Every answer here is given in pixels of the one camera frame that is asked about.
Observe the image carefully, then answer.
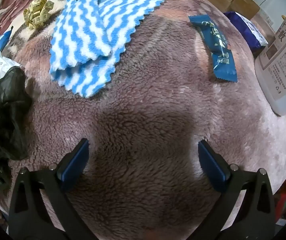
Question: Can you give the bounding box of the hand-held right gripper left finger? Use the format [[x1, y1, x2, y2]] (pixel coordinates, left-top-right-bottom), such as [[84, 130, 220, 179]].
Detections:
[[8, 138, 101, 240]]

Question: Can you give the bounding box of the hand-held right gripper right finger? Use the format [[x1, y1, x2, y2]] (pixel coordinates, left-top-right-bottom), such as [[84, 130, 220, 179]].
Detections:
[[190, 139, 276, 240]]

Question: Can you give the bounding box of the black cloth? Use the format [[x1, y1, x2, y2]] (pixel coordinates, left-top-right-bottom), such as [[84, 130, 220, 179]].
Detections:
[[0, 66, 33, 161]]

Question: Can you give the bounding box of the white pink-marked packet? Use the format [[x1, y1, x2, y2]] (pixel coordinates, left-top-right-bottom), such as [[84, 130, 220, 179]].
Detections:
[[0, 56, 21, 89]]

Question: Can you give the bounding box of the blue candy packet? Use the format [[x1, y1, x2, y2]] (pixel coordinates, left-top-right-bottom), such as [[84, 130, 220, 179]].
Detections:
[[188, 14, 238, 83]]

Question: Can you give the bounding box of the blue white striped cloth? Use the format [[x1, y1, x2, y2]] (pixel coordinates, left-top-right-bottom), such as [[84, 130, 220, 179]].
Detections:
[[49, 0, 168, 98]]

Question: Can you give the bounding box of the floral plush blanket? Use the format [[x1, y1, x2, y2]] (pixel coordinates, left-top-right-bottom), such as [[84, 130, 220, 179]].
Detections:
[[0, 0, 286, 240]]

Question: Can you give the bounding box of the white plastic jar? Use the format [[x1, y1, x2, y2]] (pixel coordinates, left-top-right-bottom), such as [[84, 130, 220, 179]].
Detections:
[[254, 10, 286, 117]]

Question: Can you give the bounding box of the dark blue tissue pack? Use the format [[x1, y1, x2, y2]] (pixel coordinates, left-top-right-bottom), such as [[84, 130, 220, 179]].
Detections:
[[224, 11, 268, 52]]

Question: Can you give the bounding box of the small cardboard box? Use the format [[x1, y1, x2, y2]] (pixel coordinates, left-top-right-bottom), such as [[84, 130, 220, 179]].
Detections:
[[230, 0, 261, 20]]

